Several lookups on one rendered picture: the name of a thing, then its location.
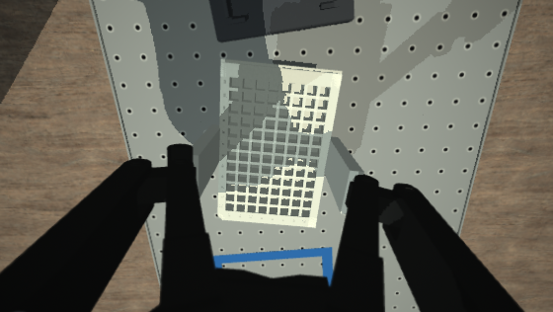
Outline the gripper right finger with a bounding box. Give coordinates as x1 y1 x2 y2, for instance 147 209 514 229
324 136 524 312

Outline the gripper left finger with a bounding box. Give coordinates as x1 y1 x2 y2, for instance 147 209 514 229
0 124 226 312

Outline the dark grey rectangular frame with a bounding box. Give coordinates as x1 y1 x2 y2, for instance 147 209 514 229
209 0 355 42

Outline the blue tape outline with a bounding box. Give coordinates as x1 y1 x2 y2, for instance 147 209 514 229
214 247 333 286

